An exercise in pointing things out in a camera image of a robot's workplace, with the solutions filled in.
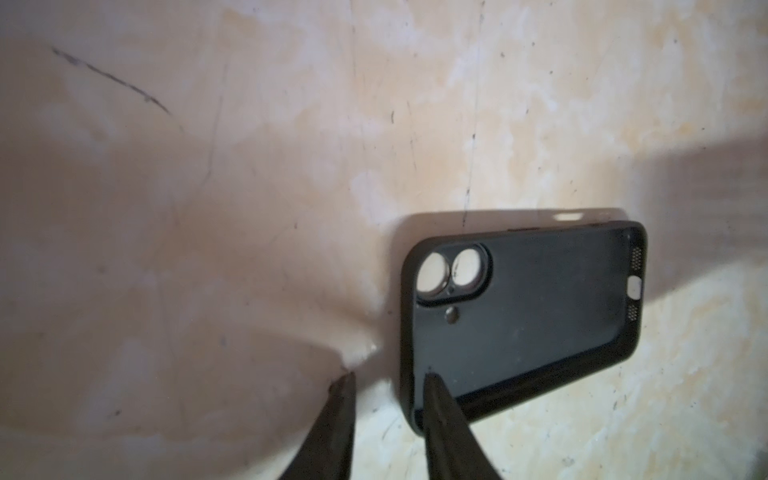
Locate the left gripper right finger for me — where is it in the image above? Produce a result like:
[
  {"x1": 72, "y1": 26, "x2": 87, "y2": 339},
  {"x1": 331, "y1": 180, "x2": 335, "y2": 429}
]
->
[{"x1": 423, "y1": 373, "x2": 501, "y2": 480}]

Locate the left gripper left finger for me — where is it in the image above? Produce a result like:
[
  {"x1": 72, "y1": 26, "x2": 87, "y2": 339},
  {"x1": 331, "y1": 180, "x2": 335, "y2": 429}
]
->
[{"x1": 280, "y1": 372, "x2": 356, "y2": 480}]

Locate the black phone case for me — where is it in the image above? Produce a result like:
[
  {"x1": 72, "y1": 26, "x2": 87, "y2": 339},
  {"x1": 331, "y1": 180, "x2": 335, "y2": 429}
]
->
[{"x1": 400, "y1": 221, "x2": 647, "y2": 433}]

